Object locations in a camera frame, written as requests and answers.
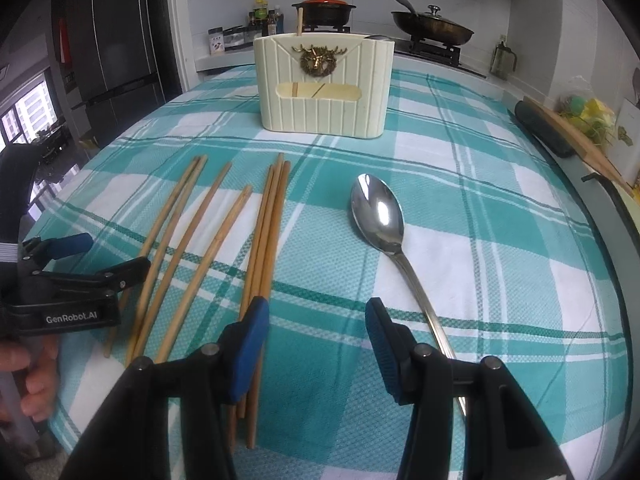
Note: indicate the wooden cutting board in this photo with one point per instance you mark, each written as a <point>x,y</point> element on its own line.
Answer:
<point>575,135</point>

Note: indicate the orange pot lid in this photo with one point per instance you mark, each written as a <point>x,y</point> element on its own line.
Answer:
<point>325,0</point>

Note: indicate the black gas stove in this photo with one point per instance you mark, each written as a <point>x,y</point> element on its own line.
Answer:
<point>450,57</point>

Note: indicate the plastic bag of sponges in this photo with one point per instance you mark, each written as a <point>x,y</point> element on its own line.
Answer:
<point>580,105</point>

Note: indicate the dark grey refrigerator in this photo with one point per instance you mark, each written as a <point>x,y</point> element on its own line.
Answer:
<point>115,35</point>

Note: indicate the glass pitcher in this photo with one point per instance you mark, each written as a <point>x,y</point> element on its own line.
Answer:
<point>501,62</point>

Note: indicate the glass wok lid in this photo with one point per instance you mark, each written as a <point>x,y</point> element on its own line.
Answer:
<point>435,17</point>

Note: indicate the dark sauce bottle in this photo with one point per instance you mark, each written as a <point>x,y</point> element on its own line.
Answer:
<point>251,22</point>
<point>272,21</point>

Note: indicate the balcony window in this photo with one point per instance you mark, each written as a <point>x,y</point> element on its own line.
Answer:
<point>30,110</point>

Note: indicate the black clay pot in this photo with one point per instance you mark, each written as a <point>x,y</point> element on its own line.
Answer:
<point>325,15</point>

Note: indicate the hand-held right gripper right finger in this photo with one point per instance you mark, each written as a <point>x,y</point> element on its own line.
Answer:
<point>385,360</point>

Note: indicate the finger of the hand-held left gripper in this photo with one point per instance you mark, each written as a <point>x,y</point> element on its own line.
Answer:
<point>130,270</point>
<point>70,245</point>

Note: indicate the yellow-capped oil bottle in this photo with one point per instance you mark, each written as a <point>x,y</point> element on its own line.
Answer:
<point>259,10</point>

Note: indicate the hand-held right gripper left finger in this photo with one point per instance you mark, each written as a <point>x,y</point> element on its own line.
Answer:
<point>250,355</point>

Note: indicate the spice jar rack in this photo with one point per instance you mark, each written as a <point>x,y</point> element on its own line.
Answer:
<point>237,37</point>

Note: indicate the cream utensil holder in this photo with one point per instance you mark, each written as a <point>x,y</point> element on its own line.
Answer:
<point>325,115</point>

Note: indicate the wooden chopstick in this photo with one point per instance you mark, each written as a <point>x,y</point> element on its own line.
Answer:
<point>209,260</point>
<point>167,205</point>
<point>266,235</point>
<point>196,225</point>
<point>275,235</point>
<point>258,235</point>
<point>181,205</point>

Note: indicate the large metal spoon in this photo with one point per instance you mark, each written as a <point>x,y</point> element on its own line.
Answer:
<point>377,215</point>

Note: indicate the dark wok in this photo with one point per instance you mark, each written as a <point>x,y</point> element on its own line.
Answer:
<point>430,34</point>

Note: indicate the person's left hand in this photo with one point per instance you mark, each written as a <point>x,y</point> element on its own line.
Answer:
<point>42,380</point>

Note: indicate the white-label spice jar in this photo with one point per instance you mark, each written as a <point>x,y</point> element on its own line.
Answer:
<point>216,41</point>

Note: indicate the teal plaid tablecloth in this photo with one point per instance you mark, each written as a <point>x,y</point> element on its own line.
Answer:
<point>475,185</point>

